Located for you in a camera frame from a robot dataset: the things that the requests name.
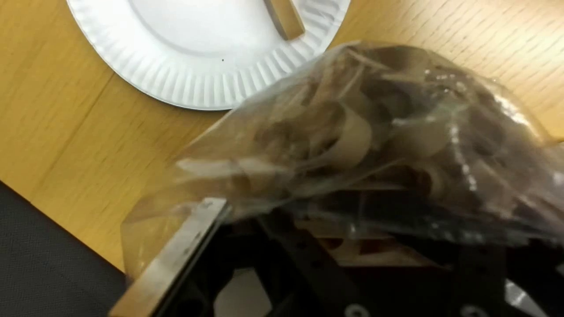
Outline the white paper plate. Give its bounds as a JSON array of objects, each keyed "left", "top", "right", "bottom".
[{"left": 65, "top": 0, "right": 352, "bottom": 113}]

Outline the tan rubber band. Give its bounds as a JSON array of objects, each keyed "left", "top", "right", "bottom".
[{"left": 260, "top": 0, "right": 308, "bottom": 43}]

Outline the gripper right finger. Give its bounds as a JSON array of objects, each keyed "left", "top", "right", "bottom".
[{"left": 456, "top": 244, "right": 551, "bottom": 317}]

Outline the clear bag of rubber bands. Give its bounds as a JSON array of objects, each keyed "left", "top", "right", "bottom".
[{"left": 119, "top": 41, "right": 564, "bottom": 279}]

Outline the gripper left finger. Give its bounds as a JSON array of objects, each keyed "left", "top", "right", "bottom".
[{"left": 107, "top": 196, "right": 230, "bottom": 317}]

